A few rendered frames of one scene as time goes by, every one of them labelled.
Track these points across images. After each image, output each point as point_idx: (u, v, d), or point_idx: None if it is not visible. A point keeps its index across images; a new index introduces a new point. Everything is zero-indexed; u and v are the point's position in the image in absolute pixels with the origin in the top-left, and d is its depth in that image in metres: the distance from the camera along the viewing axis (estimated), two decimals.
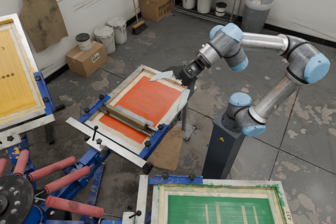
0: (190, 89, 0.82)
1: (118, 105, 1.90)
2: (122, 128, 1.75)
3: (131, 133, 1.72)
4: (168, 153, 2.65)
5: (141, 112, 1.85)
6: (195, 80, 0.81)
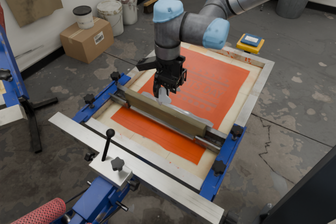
0: (154, 86, 0.76)
1: (144, 91, 1.09)
2: (156, 134, 0.93)
3: (173, 143, 0.90)
4: None
5: (186, 104, 1.04)
6: (154, 76, 0.73)
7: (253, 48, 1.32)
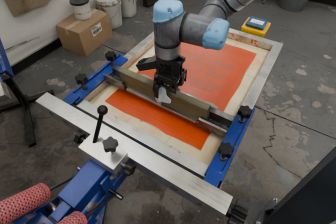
0: (154, 86, 0.76)
1: (143, 74, 1.00)
2: (155, 117, 0.84)
3: (174, 127, 0.81)
4: None
5: (188, 86, 0.95)
6: (154, 76, 0.73)
7: (259, 31, 1.24)
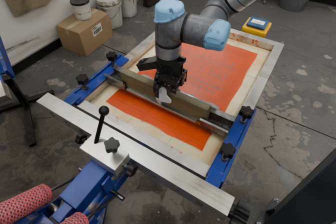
0: (155, 86, 0.76)
1: (144, 74, 1.00)
2: (156, 118, 0.84)
3: (175, 127, 0.81)
4: None
5: (189, 87, 0.95)
6: (155, 76, 0.73)
7: (260, 31, 1.24)
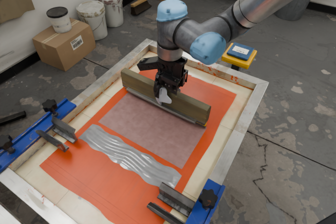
0: (155, 86, 0.76)
1: (94, 124, 0.81)
2: (99, 192, 0.65)
3: (121, 208, 0.63)
4: None
5: (147, 143, 0.76)
6: (155, 76, 0.73)
7: (242, 62, 1.05)
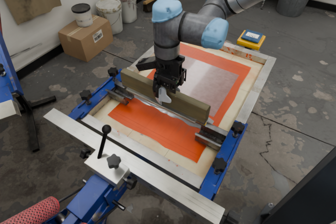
0: (154, 86, 0.76)
1: None
2: (155, 131, 0.90)
3: (172, 140, 0.87)
4: None
5: None
6: (154, 76, 0.73)
7: (254, 44, 1.30)
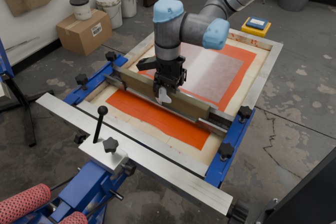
0: (154, 86, 0.76)
1: (143, 74, 1.00)
2: (155, 118, 0.84)
3: (174, 127, 0.81)
4: None
5: (188, 87, 0.95)
6: (154, 76, 0.73)
7: (259, 31, 1.24)
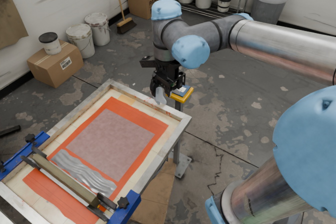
0: (152, 85, 0.76)
1: (62, 149, 1.15)
2: (60, 198, 1.00)
3: (73, 208, 0.97)
4: (154, 199, 1.90)
5: (97, 163, 1.10)
6: (152, 74, 0.73)
7: (179, 98, 1.39)
